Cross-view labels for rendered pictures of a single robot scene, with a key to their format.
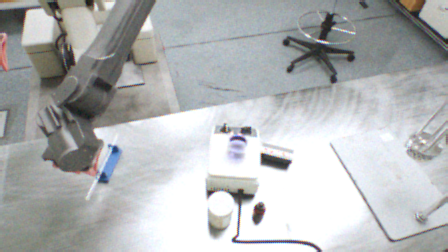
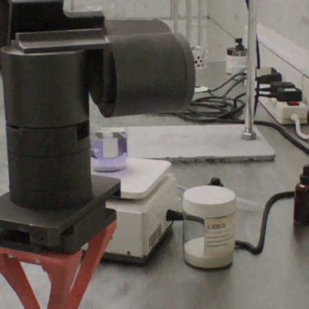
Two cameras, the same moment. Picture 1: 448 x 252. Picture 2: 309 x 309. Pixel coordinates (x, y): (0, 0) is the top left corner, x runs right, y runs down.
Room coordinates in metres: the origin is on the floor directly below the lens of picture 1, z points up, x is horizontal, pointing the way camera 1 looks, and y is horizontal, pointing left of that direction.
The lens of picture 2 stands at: (0.14, 0.73, 1.11)
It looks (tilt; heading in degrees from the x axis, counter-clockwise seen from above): 17 degrees down; 287
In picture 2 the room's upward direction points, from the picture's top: straight up
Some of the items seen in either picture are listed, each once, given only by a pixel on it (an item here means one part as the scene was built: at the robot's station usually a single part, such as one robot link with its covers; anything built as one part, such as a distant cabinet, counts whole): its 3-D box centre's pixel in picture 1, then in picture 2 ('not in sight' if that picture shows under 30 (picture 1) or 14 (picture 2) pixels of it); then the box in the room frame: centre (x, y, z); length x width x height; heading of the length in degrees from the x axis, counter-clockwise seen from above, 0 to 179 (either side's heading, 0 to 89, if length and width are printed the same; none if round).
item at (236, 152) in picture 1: (238, 143); (106, 140); (0.43, -0.03, 0.87); 0.06 x 0.05 x 0.08; 146
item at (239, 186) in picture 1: (233, 156); (93, 206); (0.45, -0.03, 0.79); 0.22 x 0.13 x 0.08; 179
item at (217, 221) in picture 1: (220, 210); (208, 227); (0.30, 0.00, 0.79); 0.06 x 0.06 x 0.08
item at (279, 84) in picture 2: not in sight; (277, 88); (0.31, -0.73, 0.80); 0.07 x 0.04 x 0.02; 20
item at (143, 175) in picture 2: (234, 155); (112, 174); (0.42, -0.03, 0.83); 0.12 x 0.12 x 0.01; 89
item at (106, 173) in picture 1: (108, 160); not in sight; (0.42, 0.30, 0.77); 0.10 x 0.03 x 0.04; 175
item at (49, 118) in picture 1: (59, 125); (54, 83); (0.34, 0.30, 1.01); 0.07 x 0.06 x 0.07; 39
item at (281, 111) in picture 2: not in sight; (272, 92); (0.34, -0.82, 0.77); 0.40 x 0.06 x 0.04; 110
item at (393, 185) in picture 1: (389, 176); (182, 142); (0.45, -0.44, 0.76); 0.30 x 0.20 x 0.01; 20
